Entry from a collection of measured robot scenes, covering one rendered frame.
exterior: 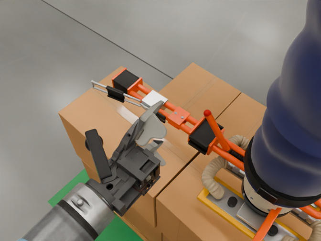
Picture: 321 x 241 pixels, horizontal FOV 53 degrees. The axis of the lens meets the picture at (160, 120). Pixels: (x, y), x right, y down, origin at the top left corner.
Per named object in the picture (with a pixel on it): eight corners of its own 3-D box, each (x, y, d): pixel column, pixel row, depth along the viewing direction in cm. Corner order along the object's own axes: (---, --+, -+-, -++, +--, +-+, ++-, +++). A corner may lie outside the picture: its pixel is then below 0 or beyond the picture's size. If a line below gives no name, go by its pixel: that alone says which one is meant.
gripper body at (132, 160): (163, 175, 64) (121, 222, 59) (131, 151, 68) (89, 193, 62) (163, 157, 58) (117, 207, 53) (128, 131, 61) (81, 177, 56)
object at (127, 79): (143, 86, 119) (142, 77, 115) (129, 99, 116) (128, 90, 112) (126, 76, 122) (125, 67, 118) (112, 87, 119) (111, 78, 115)
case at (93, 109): (205, 172, 173) (216, 133, 140) (154, 228, 157) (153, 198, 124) (127, 111, 196) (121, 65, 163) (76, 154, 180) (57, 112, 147)
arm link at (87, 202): (68, 210, 61) (55, 190, 53) (87, 191, 63) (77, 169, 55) (101, 241, 58) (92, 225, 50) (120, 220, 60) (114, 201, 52)
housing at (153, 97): (168, 106, 115) (168, 98, 111) (156, 118, 112) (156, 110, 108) (153, 96, 117) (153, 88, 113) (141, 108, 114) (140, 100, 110)
